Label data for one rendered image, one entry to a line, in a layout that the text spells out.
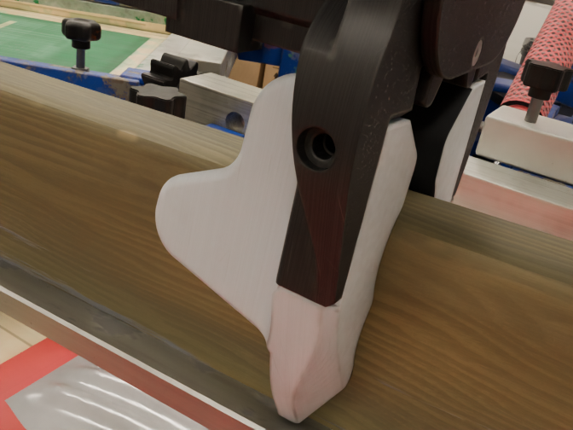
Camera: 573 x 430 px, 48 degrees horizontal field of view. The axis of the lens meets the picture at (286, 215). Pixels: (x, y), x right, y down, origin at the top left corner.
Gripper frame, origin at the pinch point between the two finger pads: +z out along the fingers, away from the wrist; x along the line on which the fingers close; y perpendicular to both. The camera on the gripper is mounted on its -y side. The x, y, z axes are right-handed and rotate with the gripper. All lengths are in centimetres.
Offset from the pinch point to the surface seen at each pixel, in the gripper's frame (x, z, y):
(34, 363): -4.3, 13.6, 18.9
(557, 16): -67, -5, 7
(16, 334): -5.3, 13.6, 21.6
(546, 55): -62, -2, 6
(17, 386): -2.6, 13.6, 18.1
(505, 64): -105, 7, 18
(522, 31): -425, 34, 74
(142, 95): -21.1, 3.1, 27.3
